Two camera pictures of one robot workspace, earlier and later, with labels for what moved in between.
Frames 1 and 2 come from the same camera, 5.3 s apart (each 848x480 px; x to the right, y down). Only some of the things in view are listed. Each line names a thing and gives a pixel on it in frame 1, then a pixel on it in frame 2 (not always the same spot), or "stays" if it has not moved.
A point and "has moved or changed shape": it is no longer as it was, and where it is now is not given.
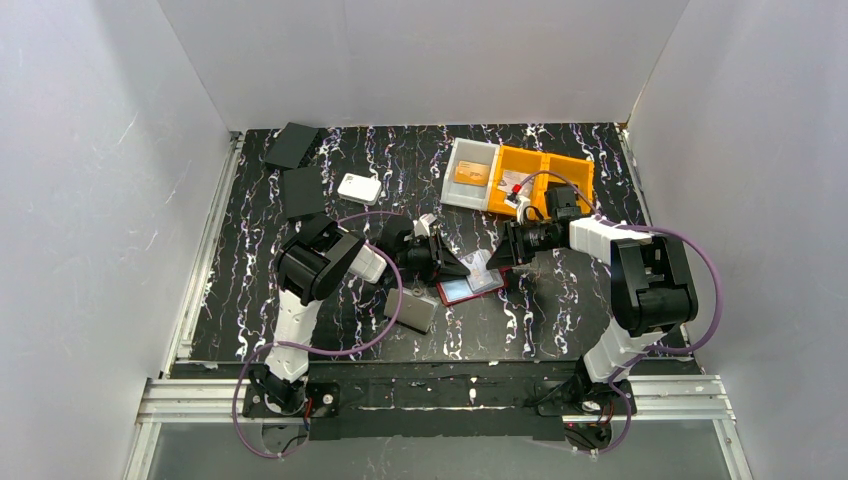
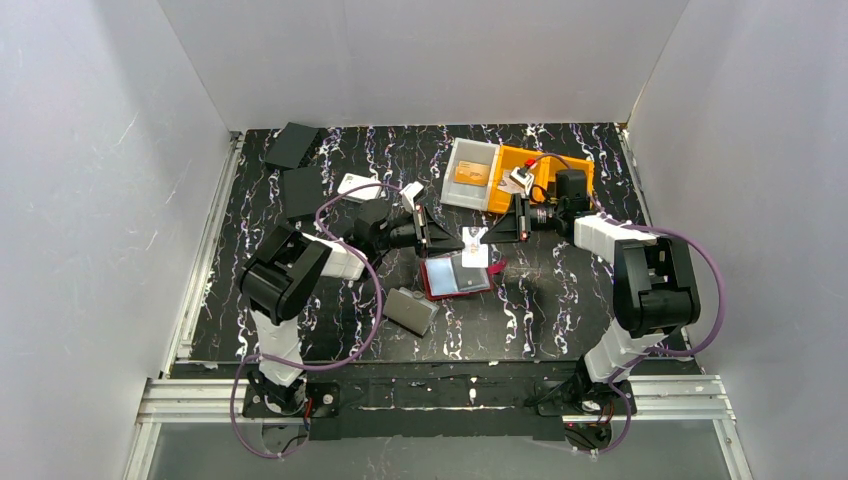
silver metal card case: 416,310 stays
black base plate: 424,409 stays
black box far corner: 291,145 stays
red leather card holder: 480,280 has moved or changed shape
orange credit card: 471,173 stays
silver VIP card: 481,278 → 474,254
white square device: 359,188 stays
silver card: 511,178 stays
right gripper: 515,242 → 523,220
